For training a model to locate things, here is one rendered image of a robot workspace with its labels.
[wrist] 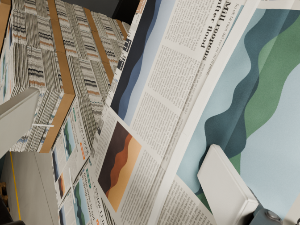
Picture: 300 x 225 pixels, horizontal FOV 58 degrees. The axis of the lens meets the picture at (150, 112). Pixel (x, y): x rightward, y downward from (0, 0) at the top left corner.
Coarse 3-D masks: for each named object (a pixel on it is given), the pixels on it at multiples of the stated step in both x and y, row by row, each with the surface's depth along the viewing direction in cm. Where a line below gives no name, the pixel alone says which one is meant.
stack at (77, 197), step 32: (64, 32) 140; (96, 64) 133; (96, 96) 115; (64, 128) 116; (96, 128) 101; (64, 160) 111; (64, 192) 106; (96, 192) 83; (64, 224) 101; (96, 224) 80
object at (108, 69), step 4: (92, 32) 154; (96, 36) 153; (96, 40) 150; (100, 40) 152; (96, 44) 146; (100, 44) 149; (100, 48) 145; (100, 52) 142; (104, 52) 145; (100, 56) 139; (104, 56) 141; (104, 60) 138; (104, 64) 136; (108, 64) 138; (104, 68) 133; (108, 68) 135; (108, 72) 132; (112, 72) 135; (108, 76) 130; (112, 76) 132
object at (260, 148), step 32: (288, 32) 18; (288, 64) 17; (256, 96) 19; (288, 96) 17; (256, 128) 19; (288, 128) 17; (256, 160) 18; (288, 160) 16; (256, 192) 18; (288, 192) 16; (192, 224) 22; (288, 224) 16
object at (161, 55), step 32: (160, 0) 30; (192, 0) 26; (224, 0) 22; (160, 32) 29; (192, 32) 25; (128, 64) 34; (160, 64) 29; (192, 64) 25; (128, 96) 33; (160, 96) 28; (128, 128) 32; (160, 128) 27; (96, 160) 38; (128, 160) 31; (160, 160) 27; (128, 192) 31; (128, 224) 30
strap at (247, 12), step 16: (256, 0) 19; (240, 16) 20; (240, 32) 20; (224, 48) 21; (224, 64) 20; (208, 80) 21; (208, 96) 21; (192, 112) 22; (192, 128) 22; (176, 160) 23; (160, 192) 24; (160, 208) 24
